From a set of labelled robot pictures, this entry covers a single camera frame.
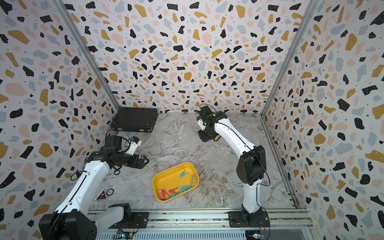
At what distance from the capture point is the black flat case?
3.68 ft

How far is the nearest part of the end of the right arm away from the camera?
63cm

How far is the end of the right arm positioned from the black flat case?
51 cm
